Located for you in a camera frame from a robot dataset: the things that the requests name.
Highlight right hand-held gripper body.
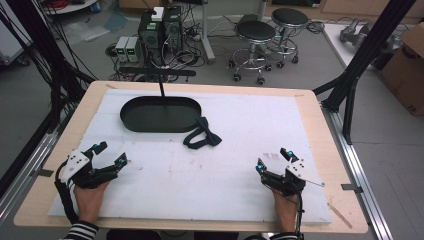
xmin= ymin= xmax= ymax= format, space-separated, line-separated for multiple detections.
xmin=260 ymin=158 xmax=326 ymax=198

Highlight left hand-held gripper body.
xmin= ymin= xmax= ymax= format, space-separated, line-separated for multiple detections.
xmin=60 ymin=149 xmax=120 ymax=190

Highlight black oval tray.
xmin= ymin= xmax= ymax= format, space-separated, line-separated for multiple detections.
xmin=119 ymin=95 xmax=203 ymax=134

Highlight black strap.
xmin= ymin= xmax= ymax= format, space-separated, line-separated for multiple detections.
xmin=182 ymin=116 xmax=223 ymax=150

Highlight person's left hand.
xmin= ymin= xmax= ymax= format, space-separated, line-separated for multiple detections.
xmin=73 ymin=181 xmax=111 ymax=225

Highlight person's right hand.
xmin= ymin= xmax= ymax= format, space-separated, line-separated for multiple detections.
xmin=272 ymin=189 xmax=300 ymax=235

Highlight thin wooden stick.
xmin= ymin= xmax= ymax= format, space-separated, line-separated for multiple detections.
xmin=326 ymin=201 xmax=354 ymax=230

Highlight white foam mat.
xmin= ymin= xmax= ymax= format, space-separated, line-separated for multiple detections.
xmin=48 ymin=88 xmax=334 ymax=225

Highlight person's left striped sleeve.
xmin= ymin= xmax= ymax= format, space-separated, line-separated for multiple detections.
xmin=61 ymin=219 xmax=100 ymax=240

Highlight person's striped sleeve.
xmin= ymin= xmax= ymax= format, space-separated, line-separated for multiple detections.
xmin=61 ymin=219 xmax=100 ymax=240
xmin=244 ymin=231 xmax=305 ymax=240

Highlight person's right striped sleeve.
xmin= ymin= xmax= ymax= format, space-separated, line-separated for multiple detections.
xmin=244 ymin=231 xmax=305 ymax=240

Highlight black T-shaped stand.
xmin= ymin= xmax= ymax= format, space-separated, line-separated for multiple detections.
xmin=118 ymin=65 xmax=198 ymax=101

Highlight grey power supply unit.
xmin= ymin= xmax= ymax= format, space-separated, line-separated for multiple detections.
xmin=126 ymin=36 xmax=143 ymax=64
xmin=114 ymin=35 xmax=130 ymax=63

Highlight black computer tower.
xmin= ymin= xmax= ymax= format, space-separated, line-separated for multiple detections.
xmin=137 ymin=11 xmax=166 ymax=67
xmin=162 ymin=6 xmax=184 ymax=55

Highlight black round stool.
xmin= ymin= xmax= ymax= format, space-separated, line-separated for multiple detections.
xmin=270 ymin=7 xmax=311 ymax=70
xmin=228 ymin=20 xmax=278 ymax=86

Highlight grey machine part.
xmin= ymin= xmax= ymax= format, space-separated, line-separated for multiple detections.
xmin=338 ymin=17 xmax=405 ymax=52

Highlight brown cardboard box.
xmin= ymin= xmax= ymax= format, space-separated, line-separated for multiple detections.
xmin=377 ymin=22 xmax=424 ymax=117

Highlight grey desk leg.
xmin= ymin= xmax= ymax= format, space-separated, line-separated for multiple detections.
xmin=200 ymin=0 xmax=217 ymax=65

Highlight white box on tower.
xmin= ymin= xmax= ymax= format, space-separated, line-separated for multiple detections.
xmin=150 ymin=6 xmax=166 ymax=23

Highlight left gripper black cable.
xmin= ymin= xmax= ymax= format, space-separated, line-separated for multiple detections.
xmin=54 ymin=159 xmax=81 ymax=225

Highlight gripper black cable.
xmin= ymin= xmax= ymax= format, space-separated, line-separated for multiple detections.
xmin=294 ymin=190 xmax=306 ymax=240
xmin=54 ymin=159 xmax=81 ymax=225

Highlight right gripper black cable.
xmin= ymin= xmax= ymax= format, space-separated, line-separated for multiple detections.
xmin=294 ymin=190 xmax=306 ymax=240

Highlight aluminium rail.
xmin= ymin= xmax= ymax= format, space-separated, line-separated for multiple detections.
xmin=320 ymin=102 xmax=395 ymax=240
xmin=0 ymin=129 xmax=60 ymax=223

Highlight black frame post with cables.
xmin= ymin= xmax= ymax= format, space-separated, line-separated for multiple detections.
xmin=0 ymin=0 xmax=98 ymax=135

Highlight tangle of floor cables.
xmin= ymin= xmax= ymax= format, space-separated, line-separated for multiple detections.
xmin=146 ymin=6 xmax=209 ymax=83

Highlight black metal frame post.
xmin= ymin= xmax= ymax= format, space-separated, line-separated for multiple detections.
xmin=312 ymin=0 xmax=418 ymax=146

